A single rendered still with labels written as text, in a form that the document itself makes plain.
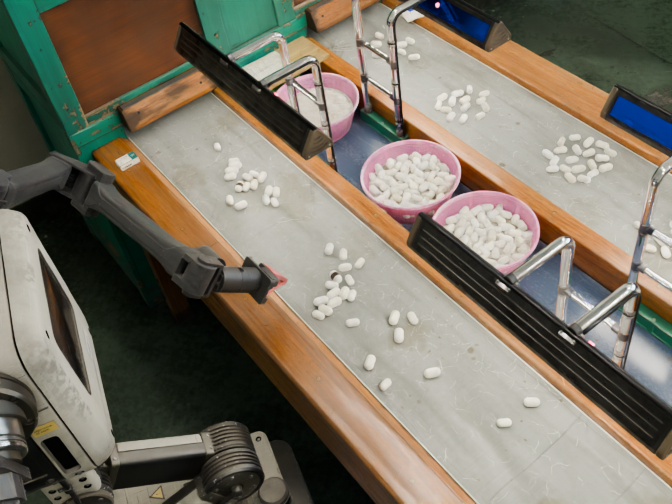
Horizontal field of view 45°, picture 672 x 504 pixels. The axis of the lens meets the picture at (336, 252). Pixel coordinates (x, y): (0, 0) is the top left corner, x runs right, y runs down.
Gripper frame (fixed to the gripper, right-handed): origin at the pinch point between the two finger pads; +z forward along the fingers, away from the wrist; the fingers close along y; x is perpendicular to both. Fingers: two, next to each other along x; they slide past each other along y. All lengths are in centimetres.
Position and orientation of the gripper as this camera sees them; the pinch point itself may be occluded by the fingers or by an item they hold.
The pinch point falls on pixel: (283, 280)
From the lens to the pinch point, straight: 188.5
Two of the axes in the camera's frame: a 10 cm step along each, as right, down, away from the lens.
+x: -4.2, 8.4, 3.5
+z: 6.9, 0.5, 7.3
